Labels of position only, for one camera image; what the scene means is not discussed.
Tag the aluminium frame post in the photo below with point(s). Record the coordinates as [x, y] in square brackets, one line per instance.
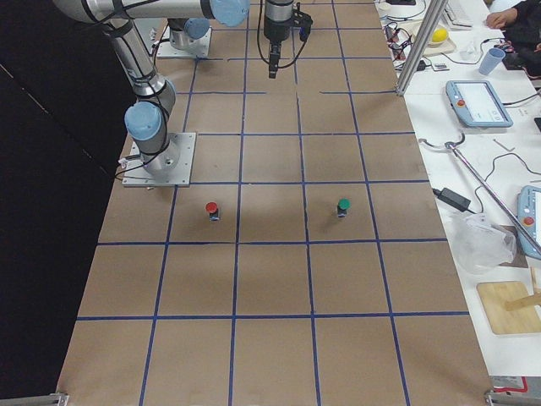
[426, 29]

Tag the black power adapter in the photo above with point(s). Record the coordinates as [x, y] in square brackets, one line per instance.
[453, 199]

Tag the teach pendant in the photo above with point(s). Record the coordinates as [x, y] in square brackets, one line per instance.
[528, 215]
[476, 104]

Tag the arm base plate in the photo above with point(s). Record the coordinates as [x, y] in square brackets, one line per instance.
[197, 50]
[172, 167]

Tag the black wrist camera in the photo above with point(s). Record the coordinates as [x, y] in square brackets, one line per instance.
[304, 22]

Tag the yellow lemon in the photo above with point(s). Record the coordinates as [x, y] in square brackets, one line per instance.
[439, 36]

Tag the far teach pendant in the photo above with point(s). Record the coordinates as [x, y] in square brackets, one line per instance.
[476, 104]

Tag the person's hand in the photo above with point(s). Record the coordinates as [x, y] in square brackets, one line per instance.
[502, 19]

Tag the clear plastic bag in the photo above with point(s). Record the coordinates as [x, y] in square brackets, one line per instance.
[479, 245]

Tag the red push button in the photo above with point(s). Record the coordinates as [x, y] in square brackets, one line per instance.
[213, 211]

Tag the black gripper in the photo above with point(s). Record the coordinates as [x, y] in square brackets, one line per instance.
[276, 30]

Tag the light blue plastic cup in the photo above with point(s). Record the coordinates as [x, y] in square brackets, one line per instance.
[493, 57]

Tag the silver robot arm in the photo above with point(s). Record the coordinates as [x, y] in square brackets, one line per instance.
[185, 31]
[146, 121]

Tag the metal cane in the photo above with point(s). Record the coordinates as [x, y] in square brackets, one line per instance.
[453, 147]

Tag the near teach pendant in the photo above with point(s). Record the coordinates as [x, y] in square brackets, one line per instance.
[528, 215]

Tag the beige tray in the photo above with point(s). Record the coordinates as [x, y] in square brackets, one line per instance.
[412, 29]

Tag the wooden cutting board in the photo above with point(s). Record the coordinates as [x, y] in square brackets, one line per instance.
[509, 307]

